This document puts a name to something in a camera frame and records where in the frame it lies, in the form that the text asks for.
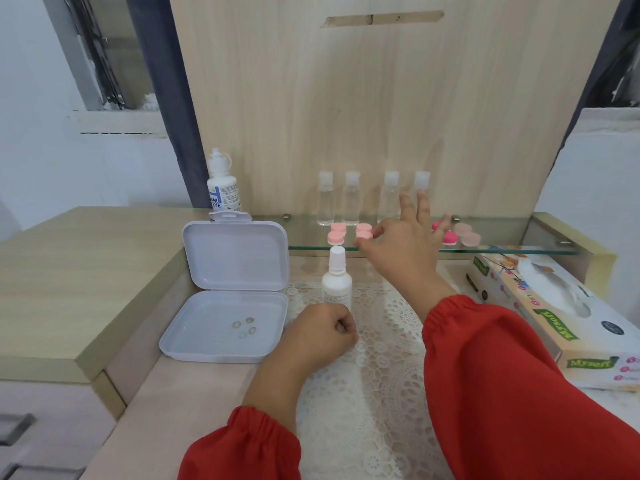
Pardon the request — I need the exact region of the person's left hand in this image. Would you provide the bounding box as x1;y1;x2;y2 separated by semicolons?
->
280;303;360;370

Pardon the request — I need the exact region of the person's right hand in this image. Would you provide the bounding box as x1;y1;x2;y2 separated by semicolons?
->
355;189;453;289

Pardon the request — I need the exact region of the person's left forearm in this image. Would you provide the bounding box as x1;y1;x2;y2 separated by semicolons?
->
177;352;322;480

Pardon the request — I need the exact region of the person's right forearm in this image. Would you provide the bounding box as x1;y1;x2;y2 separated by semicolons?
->
386;267;640;480

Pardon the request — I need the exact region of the hot pink lens case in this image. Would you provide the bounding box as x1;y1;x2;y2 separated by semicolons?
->
432;221;458;247

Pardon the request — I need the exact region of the pale beige lens case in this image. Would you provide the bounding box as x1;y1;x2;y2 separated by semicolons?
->
453;223;482;248

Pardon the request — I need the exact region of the small white solution bottle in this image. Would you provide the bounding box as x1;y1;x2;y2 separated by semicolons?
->
321;246;353;312

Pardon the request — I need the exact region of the white lace doily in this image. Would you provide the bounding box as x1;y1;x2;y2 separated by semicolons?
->
282;255;471;480

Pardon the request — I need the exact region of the glass shelf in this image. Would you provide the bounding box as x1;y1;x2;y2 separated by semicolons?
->
250;214;579;257

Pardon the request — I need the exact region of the light wooden back panel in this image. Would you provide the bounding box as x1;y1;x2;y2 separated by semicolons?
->
168;0;624;219

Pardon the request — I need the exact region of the printed tissue box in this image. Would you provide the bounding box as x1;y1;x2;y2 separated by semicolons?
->
465;246;640;393

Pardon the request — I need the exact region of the white plastic hinged case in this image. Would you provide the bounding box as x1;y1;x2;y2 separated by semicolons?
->
159;211;291;365

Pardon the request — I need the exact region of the white blue-label dropper bottle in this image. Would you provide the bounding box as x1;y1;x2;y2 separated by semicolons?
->
207;148;243;213

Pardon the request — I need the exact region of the dark blue curtain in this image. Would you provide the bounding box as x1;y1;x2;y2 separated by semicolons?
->
124;0;211;210

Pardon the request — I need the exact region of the beige wooden drawer cabinet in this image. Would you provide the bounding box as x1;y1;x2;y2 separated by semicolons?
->
0;206;211;480

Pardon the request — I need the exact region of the grey drawer handle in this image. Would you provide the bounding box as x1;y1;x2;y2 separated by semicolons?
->
0;464;87;480
0;413;37;448

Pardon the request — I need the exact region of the grey window frame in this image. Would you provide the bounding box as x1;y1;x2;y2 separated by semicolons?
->
41;0;162;113

